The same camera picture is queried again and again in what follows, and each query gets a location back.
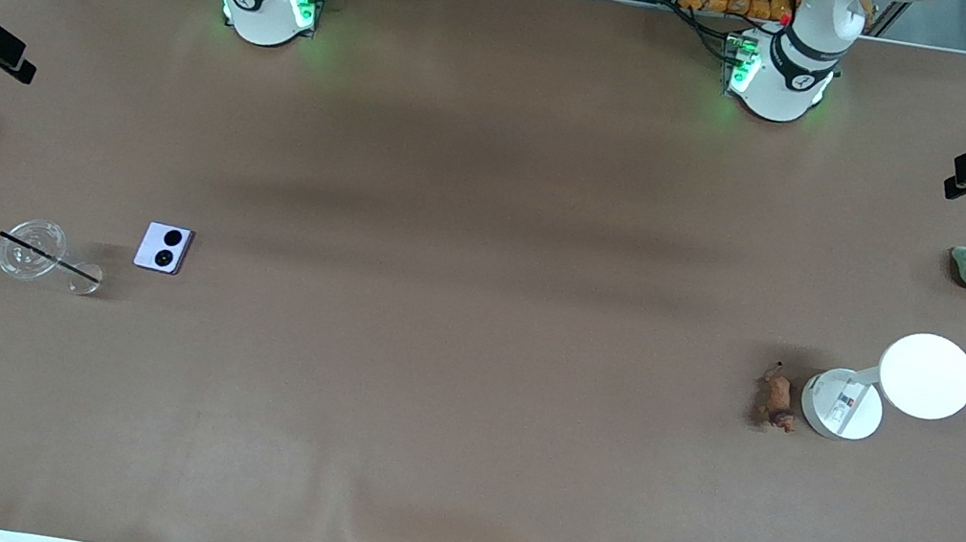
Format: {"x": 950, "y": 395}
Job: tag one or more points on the lilac flip phone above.
{"x": 151, "y": 252}

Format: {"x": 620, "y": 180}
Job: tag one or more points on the brown lion statue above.
{"x": 778, "y": 395}

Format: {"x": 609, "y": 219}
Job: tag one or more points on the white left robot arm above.
{"x": 801, "y": 69}

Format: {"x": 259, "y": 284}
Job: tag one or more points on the clear plastic cup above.
{"x": 31, "y": 250}

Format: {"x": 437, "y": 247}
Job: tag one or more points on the black drinking straw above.
{"x": 58, "y": 263}

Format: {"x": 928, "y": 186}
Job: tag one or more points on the white round desk lamp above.
{"x": 927, "y": 375}

